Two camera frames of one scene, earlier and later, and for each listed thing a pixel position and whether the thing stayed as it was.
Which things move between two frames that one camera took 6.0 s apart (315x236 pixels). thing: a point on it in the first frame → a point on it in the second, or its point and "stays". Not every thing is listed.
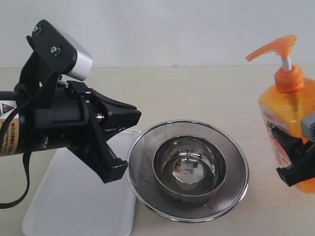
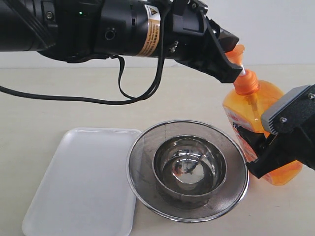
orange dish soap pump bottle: (293, 98) → (244, 106)
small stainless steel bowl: (189, 165) stays
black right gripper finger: (295, 173) → (261, 166)
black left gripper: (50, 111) → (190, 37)
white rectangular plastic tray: (69, 198) stays
